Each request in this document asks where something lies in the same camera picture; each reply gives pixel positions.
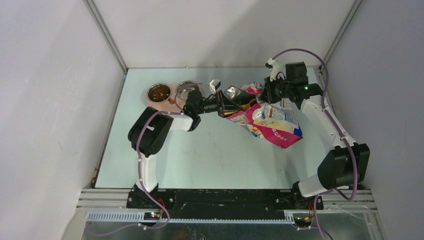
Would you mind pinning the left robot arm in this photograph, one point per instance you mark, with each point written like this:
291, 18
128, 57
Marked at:
149, 133

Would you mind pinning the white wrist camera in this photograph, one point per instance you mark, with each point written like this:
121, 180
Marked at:
275, 68
214, 85

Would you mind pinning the brown pet food kibble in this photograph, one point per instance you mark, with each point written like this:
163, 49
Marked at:
159, 93

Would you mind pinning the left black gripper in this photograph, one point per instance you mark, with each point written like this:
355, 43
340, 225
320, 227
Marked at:
225, 105

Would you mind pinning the pink double pet bowl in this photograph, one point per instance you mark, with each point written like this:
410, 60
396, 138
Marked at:
178, 97

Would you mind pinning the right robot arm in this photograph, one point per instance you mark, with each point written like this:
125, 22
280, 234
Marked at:
346, 160

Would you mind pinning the left aluminium frame post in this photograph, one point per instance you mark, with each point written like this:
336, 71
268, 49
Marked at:
106, 34

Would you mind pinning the colourful cat food bag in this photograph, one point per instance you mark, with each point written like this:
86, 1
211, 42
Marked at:
273, 122

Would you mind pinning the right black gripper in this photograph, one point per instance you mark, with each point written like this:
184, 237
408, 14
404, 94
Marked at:
267, 95

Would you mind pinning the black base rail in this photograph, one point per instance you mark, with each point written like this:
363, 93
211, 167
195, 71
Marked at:
223, 204

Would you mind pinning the aluminium frame post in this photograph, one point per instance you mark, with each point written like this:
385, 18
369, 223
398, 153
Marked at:
106, 34
342, 30

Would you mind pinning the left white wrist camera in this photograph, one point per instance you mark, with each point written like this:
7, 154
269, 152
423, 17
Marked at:
214, 85

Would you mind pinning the right aluminium frame post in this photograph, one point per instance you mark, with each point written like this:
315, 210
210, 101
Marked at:
342, 30

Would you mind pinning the white cable duct strip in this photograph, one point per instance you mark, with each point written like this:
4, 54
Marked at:
139, 217

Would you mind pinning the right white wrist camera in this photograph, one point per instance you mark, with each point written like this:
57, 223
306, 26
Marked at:
275, 68

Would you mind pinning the yellow plastic scoop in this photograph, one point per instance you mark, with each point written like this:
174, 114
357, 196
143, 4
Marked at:
244, 107

